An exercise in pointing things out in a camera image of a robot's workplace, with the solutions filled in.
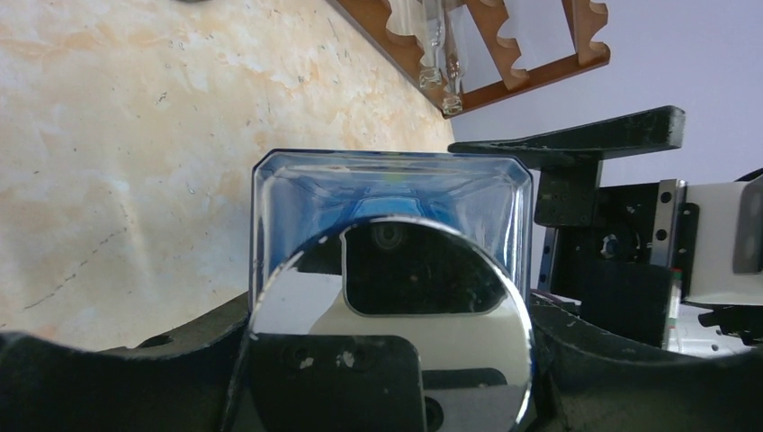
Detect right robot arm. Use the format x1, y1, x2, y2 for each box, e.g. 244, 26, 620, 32
448, 105, 762, 356

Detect clear glass bottle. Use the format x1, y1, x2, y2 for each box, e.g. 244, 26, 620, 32
442, 1, 468, 116
387, 0, 445, 90

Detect wooden wine rack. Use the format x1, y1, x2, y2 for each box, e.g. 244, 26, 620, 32
326, 0, 612, 119

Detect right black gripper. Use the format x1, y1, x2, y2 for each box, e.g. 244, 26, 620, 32
448, 105, 700, 349

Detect clear glass bottle front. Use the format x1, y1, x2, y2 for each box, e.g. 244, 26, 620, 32
387, 0, 445, 90

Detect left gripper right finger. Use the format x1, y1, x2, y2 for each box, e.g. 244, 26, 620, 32
527, 297, 762, 431

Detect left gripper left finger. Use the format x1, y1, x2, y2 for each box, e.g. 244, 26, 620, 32
1, 294, 249, 431

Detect blue square glass bottle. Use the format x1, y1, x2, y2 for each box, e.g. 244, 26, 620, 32
230, 149, 534, 431

